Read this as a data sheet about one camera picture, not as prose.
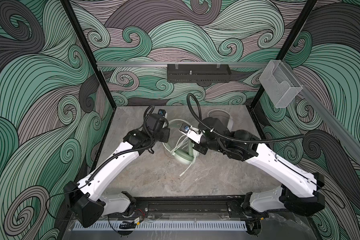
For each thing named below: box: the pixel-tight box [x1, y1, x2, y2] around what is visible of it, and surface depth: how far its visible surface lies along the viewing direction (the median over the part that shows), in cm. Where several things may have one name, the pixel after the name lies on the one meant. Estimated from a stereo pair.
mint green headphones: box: [162, 119, 200, 165], surface depth 68 cm
